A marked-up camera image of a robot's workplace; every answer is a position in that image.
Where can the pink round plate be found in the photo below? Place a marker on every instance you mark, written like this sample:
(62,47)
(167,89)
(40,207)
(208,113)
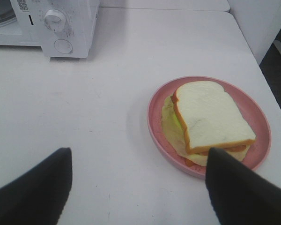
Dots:
(249,109)

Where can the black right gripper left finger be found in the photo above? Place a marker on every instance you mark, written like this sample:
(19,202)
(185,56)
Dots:
(38,197)

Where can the round white door button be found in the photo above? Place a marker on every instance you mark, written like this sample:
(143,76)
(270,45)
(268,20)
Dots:
(63,46)

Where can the white microwave oven body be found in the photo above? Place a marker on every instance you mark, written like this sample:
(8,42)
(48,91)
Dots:
(30,30)

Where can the toast sandwich with lettuce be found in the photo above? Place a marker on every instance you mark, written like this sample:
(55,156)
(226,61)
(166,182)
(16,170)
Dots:
(201,115)

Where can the glass microwave turntable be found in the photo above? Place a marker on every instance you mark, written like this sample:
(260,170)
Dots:
(7,14)

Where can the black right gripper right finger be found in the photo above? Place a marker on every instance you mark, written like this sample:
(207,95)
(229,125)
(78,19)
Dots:
(238,195)

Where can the white timer knob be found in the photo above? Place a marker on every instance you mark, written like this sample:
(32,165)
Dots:
(55,20)

